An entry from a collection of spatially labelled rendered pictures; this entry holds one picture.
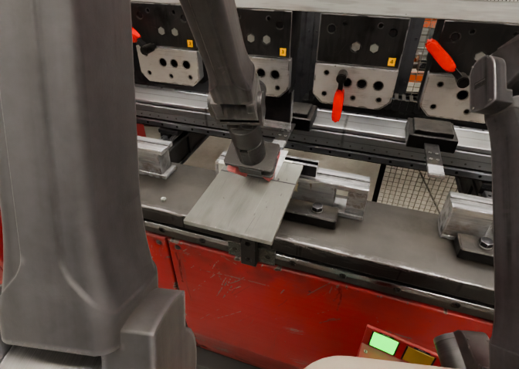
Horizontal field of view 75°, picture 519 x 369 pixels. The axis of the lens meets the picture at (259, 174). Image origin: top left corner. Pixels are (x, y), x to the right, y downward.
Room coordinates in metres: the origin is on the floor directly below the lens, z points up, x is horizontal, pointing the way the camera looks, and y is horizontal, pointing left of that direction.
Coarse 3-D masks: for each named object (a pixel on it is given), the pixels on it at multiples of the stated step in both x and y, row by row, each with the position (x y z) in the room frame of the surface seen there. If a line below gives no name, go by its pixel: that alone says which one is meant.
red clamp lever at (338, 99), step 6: (342, 72) 0.60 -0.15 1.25; (336, 78) 0.59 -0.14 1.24; (342, 78) 0.59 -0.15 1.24; (342, 84) 0.59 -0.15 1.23; (336, 90) 0.61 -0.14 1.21; (342, 90) 0.60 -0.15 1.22; (336, 96) 0.59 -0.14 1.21; (342, 96) 0.59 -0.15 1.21; (336, 102) 0.59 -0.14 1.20; (342, 102) 0.59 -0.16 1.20; (336, 108) 0.59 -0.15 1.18; (336, 114) 0.59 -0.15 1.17; (336, 120) 0.59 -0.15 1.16
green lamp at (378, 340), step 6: (372, 336) 0.35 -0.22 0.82; (378, 336) 0.34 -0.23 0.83; (372, 342) 0.35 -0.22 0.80; (378, 342) 0.34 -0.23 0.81; (384, 342) 0.34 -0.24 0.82; (390, 342) 0.33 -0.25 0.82; (396, 342) 0.33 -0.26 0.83; (378, 348) 0.34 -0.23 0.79; (384, 348) 0.34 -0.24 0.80; (390, 348) 0.33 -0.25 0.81
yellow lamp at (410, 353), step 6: (408, 348) 0.32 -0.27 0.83; (408, 354) 0.32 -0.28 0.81; (414, 354) 0.31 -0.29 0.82; (420, 354) 0.31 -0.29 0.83; (426, 354) 0.31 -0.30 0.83; (408, 360) 0.32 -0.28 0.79; (414, 360) 0.31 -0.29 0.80; (420, 360) 0.31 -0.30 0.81; (426, 360) 0.30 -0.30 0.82; (432, 360) 0.30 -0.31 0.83
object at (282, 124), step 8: (272, 96) 0.71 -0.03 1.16; (280, 96) 0.70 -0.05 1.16; (288, 96) 0.69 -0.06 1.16; (272, 104) 0.71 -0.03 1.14; (280, 104) 0.70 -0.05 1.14; (288, 104) 0.69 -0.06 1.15; (272, 112) 0.71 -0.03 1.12; (280, 112) 0.70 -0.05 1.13; (288, 112) 0.69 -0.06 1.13; (264, 120) 0.72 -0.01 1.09; (272, 120) 0.71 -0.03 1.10; (280, 120) 0.70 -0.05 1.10; (288, 120) 0.69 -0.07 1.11; (288, 128) 0.70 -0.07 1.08
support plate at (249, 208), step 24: (288, 168) 0.66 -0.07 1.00; (216, 192) 0.57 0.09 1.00; (240, 192) 0.57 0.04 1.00; (264, 192) 0.57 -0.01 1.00; (288, 192) 0.57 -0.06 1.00; (192, 216) 0.49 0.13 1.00; (216, 216) 0.49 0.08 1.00; (240, 216) 0.49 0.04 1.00; (264, 216) 0.49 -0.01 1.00; (264, 240) 0.43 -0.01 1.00
